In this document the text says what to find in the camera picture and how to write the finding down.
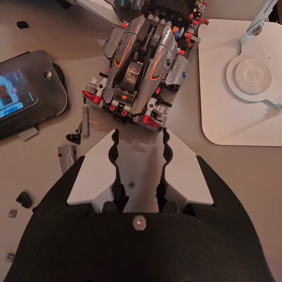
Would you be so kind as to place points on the lego car model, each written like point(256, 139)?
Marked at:
point(141, 66)

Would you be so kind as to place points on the small grey lego stud plate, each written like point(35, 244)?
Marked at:
point(12, 213)

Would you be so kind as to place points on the clear round disc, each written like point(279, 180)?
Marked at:
point(252, 76)

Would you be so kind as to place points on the long grey lego wedge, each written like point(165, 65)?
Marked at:
point(86, 121)

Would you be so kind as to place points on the small dark lego plate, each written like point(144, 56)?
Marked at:
point(131, 185)

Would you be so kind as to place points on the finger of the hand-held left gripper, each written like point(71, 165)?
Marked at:
point(97, 8)

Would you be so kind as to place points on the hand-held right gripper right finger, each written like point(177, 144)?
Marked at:
point(187, 176)

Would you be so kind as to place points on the small black lego piece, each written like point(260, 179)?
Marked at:
point(22, 24)

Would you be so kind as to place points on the light grey flat lego piece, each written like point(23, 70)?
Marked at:
point(28, 134)

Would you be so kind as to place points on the grey curved lego panel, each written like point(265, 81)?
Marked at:
point(66, 158)

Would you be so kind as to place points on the dark curved lego slope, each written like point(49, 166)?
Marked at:
point(23, 200)

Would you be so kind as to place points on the dark grey lego slope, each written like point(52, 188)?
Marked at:
point(10, 257)

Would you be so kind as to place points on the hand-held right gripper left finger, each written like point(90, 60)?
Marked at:
point(94, 176)

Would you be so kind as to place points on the black lego blade piece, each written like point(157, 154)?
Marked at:
point(78, 130)

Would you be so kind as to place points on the black lego pin connector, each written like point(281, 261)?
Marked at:
point(73, 138)

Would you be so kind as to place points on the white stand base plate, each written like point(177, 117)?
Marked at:
point(231, 121)

